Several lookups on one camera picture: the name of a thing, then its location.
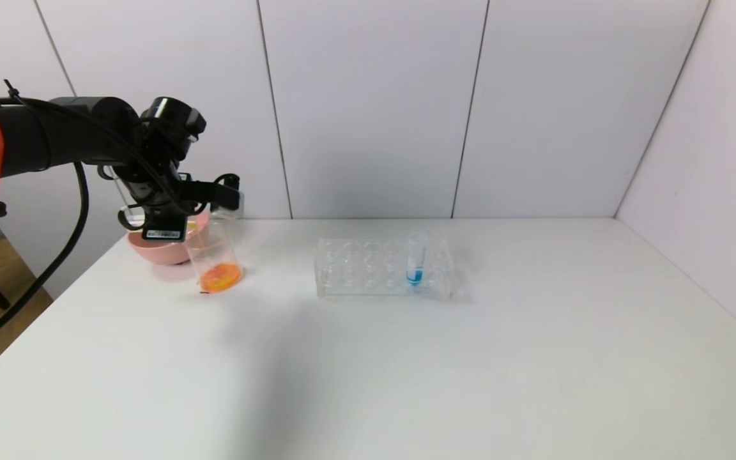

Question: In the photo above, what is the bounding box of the clear plastic test tube rack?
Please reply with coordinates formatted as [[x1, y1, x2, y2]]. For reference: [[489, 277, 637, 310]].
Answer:
[[315, 238, 455, 300]]

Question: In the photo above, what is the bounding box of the test tube with blue pigment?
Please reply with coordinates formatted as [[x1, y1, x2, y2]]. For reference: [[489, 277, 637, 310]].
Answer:
[[406, 231, 428, 287]]

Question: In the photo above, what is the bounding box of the clear plastic beaker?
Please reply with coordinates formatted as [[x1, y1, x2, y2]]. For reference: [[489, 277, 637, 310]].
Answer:
[[184, 220, 243, 295]]

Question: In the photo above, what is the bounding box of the pink plastic bowl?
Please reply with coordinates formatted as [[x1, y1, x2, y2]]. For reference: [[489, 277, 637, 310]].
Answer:
[[127, 214, 210, 266]]

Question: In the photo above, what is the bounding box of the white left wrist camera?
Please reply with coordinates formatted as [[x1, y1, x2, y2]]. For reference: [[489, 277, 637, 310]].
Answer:
[[180, 174, 244, 215]]

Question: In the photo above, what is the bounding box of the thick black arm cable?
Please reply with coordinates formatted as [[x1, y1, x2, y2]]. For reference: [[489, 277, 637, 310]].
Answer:
[[0, 163, 89, 346]]

